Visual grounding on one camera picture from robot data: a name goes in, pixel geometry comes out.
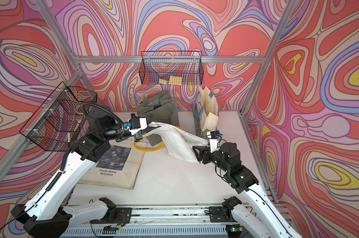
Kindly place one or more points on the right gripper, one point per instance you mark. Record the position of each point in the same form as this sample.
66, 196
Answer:
206, 153

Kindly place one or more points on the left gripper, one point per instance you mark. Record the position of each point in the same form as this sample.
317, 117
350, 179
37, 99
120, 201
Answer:
142, 132

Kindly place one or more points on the white bag yellow handles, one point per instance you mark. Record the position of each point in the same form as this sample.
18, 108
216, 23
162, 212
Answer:
179, 143

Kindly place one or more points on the cream canvas tote bag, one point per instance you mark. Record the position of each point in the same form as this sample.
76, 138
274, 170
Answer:
118, 167

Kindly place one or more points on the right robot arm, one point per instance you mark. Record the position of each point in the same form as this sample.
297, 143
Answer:
268, 222

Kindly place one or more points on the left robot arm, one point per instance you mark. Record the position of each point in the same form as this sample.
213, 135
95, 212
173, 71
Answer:
44, 216

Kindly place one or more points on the olive green fabric bag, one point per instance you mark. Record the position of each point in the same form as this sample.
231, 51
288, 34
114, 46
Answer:
159, 108

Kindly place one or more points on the yellow sticky notes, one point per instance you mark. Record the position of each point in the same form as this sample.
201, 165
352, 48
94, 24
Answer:
172, 80

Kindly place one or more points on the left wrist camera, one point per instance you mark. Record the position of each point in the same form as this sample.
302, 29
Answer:
135, 124

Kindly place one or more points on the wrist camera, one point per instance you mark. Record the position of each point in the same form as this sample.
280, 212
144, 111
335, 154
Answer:
215, 138
135, 124

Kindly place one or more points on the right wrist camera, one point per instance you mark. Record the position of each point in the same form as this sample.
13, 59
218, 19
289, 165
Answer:
215, 138

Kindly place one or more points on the beige bag blue handles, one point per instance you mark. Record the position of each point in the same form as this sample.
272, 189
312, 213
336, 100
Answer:
205, 111

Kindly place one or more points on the black wire basket back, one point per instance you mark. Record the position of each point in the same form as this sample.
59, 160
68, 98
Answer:
156, 65

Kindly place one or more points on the black wire basket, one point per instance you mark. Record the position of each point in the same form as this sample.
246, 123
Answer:
58, 121
156, 65

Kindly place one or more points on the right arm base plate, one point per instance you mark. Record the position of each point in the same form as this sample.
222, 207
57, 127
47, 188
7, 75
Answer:
221, 214

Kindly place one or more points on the black wire basket left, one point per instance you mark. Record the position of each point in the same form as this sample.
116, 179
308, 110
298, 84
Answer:
58, 121

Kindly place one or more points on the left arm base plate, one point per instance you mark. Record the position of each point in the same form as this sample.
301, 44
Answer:
119, 216

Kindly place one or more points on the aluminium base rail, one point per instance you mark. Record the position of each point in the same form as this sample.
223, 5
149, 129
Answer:
158, 221

